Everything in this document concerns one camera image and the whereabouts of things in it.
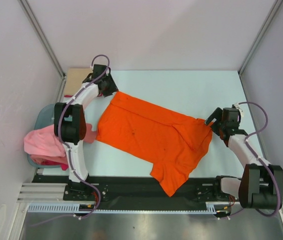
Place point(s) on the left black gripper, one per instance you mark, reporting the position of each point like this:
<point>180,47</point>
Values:
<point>113,88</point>

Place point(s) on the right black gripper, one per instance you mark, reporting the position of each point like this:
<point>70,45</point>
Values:
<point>217,114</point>

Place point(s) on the orange t shirt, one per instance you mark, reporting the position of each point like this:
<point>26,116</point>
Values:
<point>173,142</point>

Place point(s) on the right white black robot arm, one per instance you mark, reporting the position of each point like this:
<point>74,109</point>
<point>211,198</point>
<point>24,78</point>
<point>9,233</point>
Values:
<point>261,184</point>

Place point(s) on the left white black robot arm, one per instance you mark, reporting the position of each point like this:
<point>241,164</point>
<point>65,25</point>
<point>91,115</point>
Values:
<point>70,126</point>

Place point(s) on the folded beige t shirt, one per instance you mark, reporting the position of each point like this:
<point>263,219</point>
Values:
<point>74,79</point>

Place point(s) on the folded red t shirt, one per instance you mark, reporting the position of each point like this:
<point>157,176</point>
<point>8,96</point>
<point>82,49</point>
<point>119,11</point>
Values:
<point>68,95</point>

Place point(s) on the blue plastic basket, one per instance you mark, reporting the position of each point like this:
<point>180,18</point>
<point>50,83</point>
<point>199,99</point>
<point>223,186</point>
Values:
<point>45,118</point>

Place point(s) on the light pink t shirt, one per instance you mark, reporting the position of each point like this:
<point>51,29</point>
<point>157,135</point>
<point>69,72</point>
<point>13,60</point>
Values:
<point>43,145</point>

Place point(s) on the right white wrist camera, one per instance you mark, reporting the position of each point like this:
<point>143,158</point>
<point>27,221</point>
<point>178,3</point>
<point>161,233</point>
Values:
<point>240,110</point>

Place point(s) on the left aluminium frame post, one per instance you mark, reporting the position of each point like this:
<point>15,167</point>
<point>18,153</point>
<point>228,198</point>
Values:
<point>34,22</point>

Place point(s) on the aluminium frame post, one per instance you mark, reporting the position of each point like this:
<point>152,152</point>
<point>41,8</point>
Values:
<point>34,22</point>
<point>260,35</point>

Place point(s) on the white slotted cable duct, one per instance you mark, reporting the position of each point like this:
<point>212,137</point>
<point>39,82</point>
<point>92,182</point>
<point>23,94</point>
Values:
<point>208,208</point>

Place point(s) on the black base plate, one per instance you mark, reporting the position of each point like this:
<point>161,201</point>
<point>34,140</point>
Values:
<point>142,192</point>

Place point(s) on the right aluminium frame post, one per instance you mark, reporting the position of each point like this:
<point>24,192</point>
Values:
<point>260,35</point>

